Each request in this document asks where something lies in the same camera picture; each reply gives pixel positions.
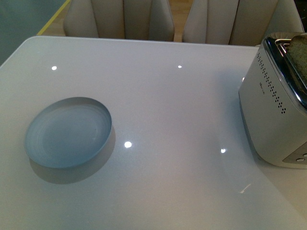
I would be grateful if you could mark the beige chair right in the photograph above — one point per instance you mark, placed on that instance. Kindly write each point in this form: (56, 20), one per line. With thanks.
(240, 22)

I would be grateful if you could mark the slice of brown bread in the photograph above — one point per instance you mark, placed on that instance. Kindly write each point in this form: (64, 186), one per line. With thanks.
(297, 51)

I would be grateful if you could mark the light blue round plate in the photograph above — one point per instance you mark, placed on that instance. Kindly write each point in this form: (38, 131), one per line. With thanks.
(68, 133)

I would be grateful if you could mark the silver toaster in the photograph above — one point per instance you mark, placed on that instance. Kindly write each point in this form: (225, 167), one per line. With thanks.
(273, 102)

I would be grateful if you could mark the beige chair left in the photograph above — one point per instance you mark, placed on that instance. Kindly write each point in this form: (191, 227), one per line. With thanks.
(120, 19)

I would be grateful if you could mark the beige chair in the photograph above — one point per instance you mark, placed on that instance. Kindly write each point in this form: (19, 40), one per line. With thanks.
(240, 22)
(120, 19)

